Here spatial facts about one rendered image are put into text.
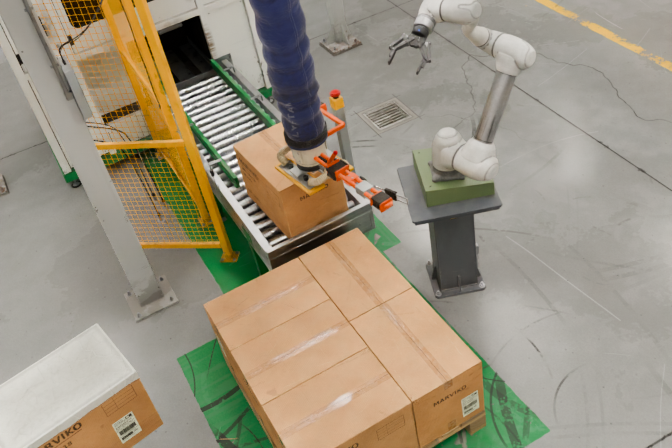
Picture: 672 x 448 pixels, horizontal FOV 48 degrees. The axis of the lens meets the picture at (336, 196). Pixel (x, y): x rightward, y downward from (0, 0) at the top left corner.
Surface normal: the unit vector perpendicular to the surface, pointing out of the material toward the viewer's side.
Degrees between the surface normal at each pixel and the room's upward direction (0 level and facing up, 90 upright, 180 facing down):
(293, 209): 90
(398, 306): 0
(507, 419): 0
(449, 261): 90
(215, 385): 0
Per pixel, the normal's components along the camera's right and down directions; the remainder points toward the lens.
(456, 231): 0.11, 0.62
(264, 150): -0.16, -0.76
